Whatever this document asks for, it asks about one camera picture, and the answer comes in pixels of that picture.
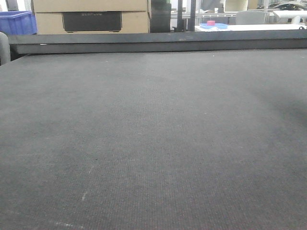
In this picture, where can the dark conveyor belt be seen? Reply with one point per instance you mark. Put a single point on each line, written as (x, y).
(154, 141)

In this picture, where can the large brown cardboard box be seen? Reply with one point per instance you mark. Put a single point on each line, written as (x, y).
(58, 17)

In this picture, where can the black mesh office chair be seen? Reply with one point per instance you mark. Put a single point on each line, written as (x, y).
(161, 16)

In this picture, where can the blue tray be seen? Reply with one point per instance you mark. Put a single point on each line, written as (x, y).
(219, 26)

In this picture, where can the white table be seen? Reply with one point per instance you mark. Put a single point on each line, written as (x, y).
(256, 27)

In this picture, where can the pink cup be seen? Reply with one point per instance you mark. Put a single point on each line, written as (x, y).
(210, 23)

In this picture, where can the grey chair back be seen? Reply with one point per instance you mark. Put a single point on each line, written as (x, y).
(249, 17)

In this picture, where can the blue plastic crate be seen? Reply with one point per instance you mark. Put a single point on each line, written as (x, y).
(18, 23)

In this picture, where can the dark conveyor side rail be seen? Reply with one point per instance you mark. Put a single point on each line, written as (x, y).
(158, 42)

